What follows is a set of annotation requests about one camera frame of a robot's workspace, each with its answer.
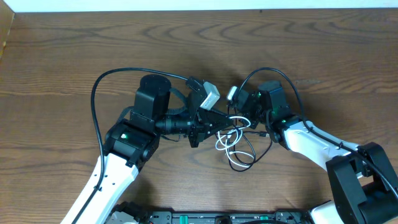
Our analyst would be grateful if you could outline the white usb cable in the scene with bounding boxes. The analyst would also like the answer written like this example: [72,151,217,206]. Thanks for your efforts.
[215,116,256,169]

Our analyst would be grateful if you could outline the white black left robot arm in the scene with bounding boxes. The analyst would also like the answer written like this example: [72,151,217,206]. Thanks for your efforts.
[62,71,232,223]

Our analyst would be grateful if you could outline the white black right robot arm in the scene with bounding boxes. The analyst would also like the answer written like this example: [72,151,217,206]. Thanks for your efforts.
[227,81,397,223]

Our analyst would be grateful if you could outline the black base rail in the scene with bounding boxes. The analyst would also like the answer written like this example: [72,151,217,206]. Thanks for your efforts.
[105,201,343,224]

